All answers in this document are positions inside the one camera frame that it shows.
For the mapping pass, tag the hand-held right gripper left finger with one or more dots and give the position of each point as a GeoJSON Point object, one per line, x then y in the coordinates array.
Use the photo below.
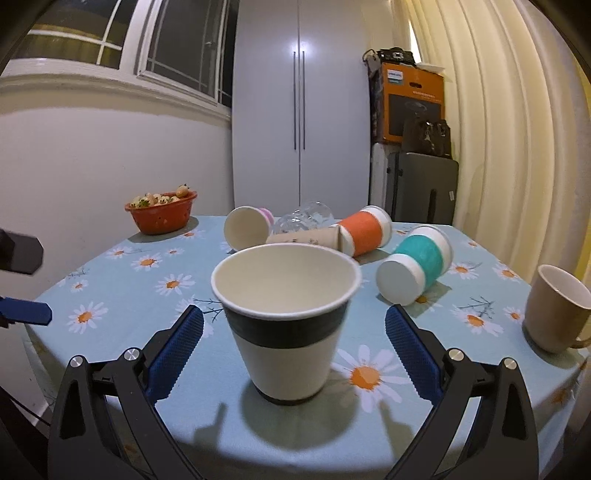
{"type": "Point", "coordinates": [178, 355]}

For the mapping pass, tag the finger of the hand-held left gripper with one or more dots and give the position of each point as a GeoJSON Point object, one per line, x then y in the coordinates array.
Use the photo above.
{"type": "Point", "coordinates": [21, 254]}
{"type": "Point", "coordinates": [25, 313]}

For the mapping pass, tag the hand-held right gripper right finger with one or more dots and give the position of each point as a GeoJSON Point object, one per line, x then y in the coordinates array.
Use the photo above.
{"type": "Point", "coordinates": [413, 355]}

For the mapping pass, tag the black band paper cup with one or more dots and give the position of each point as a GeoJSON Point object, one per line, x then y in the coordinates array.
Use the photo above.
{"type": "Point", "coordinates": [286, 360]}

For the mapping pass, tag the teal band paper cup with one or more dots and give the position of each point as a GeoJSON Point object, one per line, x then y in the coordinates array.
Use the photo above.
{"type": "Point", "coordinates": [420, 254]}

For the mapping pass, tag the orange band paper cup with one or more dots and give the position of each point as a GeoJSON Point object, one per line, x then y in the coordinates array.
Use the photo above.
{"type": "Point", "coordinates": [364, 230]}

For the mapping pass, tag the pink band paper cup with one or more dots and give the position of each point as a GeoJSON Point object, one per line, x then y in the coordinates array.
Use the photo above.
{"type": "Point", "coordinates": [242, 228]}

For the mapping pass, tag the brown paper cup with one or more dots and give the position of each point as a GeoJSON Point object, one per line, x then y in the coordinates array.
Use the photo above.
{"type": "Point", "coordinates": [300, 238]}

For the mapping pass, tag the red plastic basket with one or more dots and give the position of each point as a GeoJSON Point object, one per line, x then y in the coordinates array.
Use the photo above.
{"type": "Point", "coordinates": [161, 219]}

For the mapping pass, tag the beige ceramic mug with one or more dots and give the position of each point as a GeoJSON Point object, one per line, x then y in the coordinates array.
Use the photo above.
{"type": "Point", "coordinates": [549, 314]}

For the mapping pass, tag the pile of small fruits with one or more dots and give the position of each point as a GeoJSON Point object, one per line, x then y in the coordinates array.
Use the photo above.
{"type": "Point", "coordinates": [159, 199]}

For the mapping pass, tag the grey suitcase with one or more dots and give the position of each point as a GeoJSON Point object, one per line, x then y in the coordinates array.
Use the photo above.
{"type": "Point", "coordinates": [420, 184]}

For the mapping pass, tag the clear glass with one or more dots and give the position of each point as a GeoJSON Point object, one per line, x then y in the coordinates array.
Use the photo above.
{"type": "Point", "coordinates": [304, 217]}

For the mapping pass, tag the white suitcase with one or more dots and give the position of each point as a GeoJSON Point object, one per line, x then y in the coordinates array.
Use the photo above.
{"type": "Point", "coordinates": [378, 175]}

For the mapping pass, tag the black bag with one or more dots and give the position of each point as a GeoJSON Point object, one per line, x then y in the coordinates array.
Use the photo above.
{"type": "Point", "coordinates": [425, 136]}

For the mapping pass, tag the cream curtain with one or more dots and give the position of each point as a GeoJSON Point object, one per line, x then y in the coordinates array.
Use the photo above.
{"type": "Point", "coordinates": [508, 138]}

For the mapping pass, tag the white wardrobe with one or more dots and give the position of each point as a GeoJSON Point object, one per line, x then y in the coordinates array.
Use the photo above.
{"type": "Point", "coordinates": [268, 115]}

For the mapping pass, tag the white framed window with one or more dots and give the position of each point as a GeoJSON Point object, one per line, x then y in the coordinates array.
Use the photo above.
{"type": "Point", "coordinates": [184, 41]}

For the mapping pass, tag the orange cardboard box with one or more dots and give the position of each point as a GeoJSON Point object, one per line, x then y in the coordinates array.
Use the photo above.
{"type": "Point", "coordinates": [411, 85]}

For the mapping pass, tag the black camera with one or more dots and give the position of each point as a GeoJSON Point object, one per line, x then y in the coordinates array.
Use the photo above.
{"type": "Point", "coordinates": [395, 55]}

